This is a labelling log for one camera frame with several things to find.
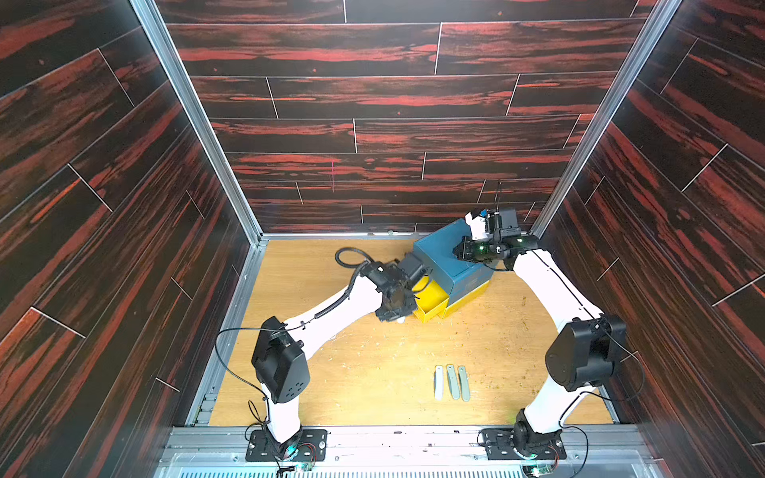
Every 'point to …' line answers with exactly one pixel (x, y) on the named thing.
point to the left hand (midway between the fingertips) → (410, 312)
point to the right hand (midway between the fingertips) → (460, 249)
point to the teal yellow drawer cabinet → (447, 279)
